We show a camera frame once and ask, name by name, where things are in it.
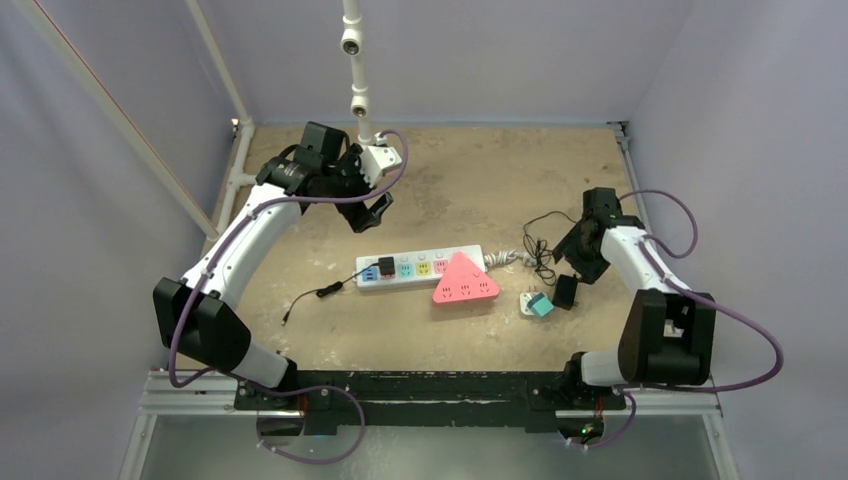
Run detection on black power adapter with switch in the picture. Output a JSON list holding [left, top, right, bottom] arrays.
[[281, 257, 396, 326]]

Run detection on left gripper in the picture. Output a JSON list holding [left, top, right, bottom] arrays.
[[322, 145, 392, 231]]

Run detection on white multicolour power strip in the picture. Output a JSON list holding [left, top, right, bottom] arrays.
[[354, 245, 488, 291]]

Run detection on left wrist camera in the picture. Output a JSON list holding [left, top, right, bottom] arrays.
[[360, 145, 403, 188]]

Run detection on teal white plug adapter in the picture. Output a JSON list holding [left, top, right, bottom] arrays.
[[519, 291, 555, 318]]

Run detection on purple cable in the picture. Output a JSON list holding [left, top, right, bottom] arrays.
[[167, 129, 411, 466], [566, 190, 786, 452]]

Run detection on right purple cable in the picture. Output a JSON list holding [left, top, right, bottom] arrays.
[[566, 190, 786, 452]]

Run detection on white PVC pipe frame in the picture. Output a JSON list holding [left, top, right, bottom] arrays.
[[13, 0, 379, 250]]

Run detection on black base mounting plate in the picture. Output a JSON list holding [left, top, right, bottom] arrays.
[[234, 370, 626, 435]]

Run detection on pink triangular power socket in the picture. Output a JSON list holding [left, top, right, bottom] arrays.
[[432, 252, 501, 306]]

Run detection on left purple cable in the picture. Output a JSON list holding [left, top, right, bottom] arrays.
[[167, 129, 411, 466]]

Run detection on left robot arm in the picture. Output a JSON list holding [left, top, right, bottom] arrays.
[[153, 122, 409, 409]]

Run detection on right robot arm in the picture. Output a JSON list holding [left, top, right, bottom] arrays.
[[553, 187, 716, 407]]

